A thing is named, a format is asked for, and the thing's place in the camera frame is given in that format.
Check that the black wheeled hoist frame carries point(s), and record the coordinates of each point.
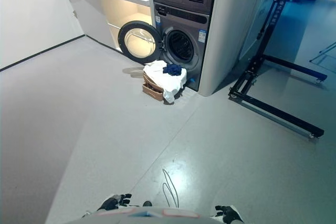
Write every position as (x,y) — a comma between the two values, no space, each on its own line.
(256,58)

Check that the silver robot torso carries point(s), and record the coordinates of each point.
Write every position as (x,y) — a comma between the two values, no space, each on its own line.
(147,216)

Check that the white counter cabinet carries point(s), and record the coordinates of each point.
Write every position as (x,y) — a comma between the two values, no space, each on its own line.
(86,11)

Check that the grey front-load washing machine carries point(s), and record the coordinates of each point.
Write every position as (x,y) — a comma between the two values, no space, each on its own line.
(183,24)

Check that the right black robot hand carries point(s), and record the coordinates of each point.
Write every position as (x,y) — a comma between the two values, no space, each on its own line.
(229,213)

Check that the white cloth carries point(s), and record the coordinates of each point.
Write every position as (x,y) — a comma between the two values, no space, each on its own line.
(170,82)

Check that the white appliance enclosure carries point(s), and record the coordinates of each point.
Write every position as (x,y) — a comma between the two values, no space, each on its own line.
(231,37)

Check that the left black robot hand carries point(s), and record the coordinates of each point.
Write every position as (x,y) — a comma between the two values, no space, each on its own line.
(114,202)

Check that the dark blue cloth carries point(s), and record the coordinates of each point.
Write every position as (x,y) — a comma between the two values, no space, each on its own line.
(172,69)

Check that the metal floor frame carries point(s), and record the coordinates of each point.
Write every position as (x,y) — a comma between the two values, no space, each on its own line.
(324,52)

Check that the white blue-edged washer sticker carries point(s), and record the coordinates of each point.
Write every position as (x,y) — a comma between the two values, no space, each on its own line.
(201,36)

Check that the brown woven laundry basket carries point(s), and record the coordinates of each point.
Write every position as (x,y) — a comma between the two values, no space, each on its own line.
(151,89)

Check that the round washing machine door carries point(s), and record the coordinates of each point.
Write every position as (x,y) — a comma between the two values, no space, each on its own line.
(139,42)

